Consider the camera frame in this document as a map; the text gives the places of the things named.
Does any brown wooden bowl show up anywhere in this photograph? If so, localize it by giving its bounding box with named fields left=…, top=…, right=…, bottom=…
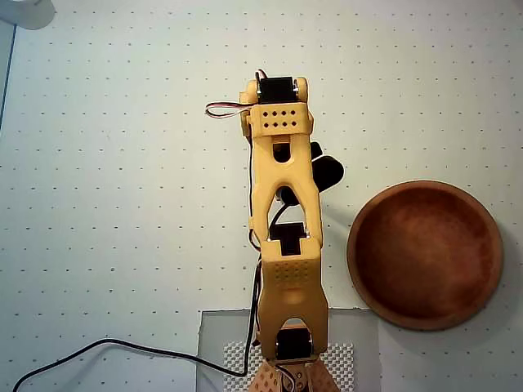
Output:
left=346, top=180, right=504, bottom=332

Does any white textured mat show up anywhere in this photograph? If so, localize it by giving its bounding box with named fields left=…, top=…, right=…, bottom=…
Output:
left=222, top=342, right=355, bottom=392

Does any white lamp head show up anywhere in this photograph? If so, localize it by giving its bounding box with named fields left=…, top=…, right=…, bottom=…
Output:
left=0, top=0, right=57, bottom=30

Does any black camera cable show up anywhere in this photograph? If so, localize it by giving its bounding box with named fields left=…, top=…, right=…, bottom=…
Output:
left=11, top=261, right=265, bottom=392

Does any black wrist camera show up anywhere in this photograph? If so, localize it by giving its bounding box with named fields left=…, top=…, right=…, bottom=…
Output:
left=277, top=140, right=346, bottom=207

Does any grey base plate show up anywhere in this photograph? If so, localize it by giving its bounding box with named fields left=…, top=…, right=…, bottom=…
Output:
left=198, top=308, right=381, bottom=392

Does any red white servo wire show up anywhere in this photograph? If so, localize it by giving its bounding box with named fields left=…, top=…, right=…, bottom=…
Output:
left=206, top=101, right=253, bottom=120

